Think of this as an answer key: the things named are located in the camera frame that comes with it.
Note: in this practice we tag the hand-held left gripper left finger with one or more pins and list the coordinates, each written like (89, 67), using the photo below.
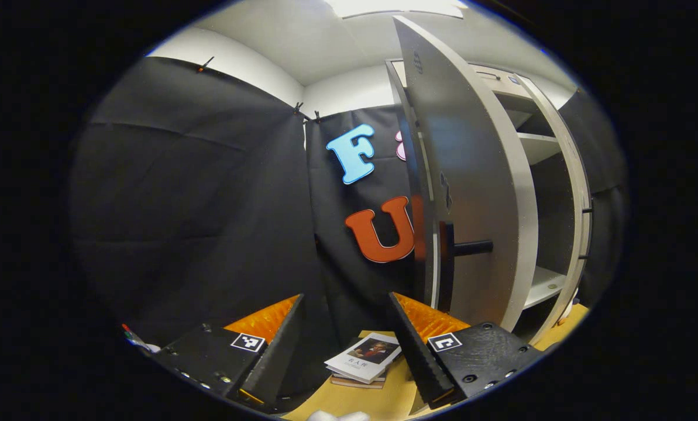
(272, 356)

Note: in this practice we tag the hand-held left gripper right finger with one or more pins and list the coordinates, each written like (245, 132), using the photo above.
(422, 362)

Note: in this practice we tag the white cabinet shelf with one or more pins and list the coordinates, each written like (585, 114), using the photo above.
(539, 146)
(545, 286)

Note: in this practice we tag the grey cabinet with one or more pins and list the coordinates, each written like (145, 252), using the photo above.
(553, 222)

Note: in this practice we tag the beige cabinet drawer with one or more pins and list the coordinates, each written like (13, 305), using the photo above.
(515, 88)

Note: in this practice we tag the white book with portrait cover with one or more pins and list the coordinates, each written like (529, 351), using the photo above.
(357, 362)

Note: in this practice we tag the brown book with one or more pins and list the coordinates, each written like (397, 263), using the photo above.
(354, 384)

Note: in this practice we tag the white device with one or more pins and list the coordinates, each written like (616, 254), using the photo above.
(138, 340)

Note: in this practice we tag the penguin plush toy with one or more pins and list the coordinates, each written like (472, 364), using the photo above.
(568, 307)

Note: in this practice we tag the black backdrop cloth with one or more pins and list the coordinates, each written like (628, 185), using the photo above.
(208, 204)

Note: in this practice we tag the ceiling light panel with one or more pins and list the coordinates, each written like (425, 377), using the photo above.
(395, 7)

